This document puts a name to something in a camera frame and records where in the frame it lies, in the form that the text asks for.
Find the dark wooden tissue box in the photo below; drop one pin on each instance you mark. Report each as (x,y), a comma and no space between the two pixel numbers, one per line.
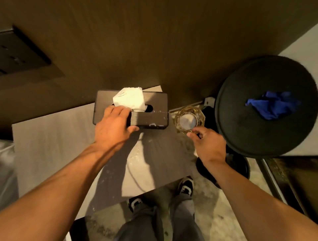
(154,109)

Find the person's left middle finger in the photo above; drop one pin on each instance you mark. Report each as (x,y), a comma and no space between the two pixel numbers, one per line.
(117,111)

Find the person's left thumb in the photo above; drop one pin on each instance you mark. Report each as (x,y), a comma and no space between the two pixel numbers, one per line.
(133,128)

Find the grey trousers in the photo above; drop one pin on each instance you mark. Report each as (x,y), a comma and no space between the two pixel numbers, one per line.
(183,221)

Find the white bedding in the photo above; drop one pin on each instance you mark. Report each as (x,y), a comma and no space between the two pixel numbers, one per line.
(7,173)

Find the blue crumpled cloth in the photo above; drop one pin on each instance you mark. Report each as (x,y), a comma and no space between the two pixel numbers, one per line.
(273,105)

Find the black round stool base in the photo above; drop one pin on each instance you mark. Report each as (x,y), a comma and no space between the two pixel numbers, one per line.
(238,166)

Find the person's right black white shoe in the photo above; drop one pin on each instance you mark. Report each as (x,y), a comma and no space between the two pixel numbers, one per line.
(185,186)

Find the person's right forearm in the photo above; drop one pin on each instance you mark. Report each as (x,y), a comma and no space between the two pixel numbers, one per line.
(253,206)

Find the clear faceted glass tumbler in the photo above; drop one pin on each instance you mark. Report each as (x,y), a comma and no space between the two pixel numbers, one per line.
(190,118)

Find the person's left hand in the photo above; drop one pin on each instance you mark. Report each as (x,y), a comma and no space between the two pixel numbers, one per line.
(111,131)

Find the person's left forearm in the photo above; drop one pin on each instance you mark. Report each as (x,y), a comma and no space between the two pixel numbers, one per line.
(57,193)

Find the white paper tissue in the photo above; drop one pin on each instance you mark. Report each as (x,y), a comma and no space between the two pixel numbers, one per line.
(130,98)

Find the person's left black white shoe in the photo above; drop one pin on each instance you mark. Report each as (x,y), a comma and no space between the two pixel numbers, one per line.
(134,203)

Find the person's right thumb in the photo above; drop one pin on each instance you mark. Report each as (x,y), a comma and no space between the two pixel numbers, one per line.
(191,137)

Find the dark metal frame rail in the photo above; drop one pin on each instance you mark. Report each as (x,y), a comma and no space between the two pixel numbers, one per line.
(285,183)

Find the grey metal bracket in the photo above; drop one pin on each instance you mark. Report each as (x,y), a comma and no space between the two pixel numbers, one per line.
(209,102)

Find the black wall panel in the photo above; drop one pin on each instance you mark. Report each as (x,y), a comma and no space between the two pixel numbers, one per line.
(22,52)

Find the person's right hand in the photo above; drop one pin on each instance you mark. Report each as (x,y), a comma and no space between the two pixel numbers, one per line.
(211,146)

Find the black round stool seat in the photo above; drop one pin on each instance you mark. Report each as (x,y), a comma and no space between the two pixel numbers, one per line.
(248,129)

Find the person's black white shoe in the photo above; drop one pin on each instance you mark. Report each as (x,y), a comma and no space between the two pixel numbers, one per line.
(185,186)
(134,203)

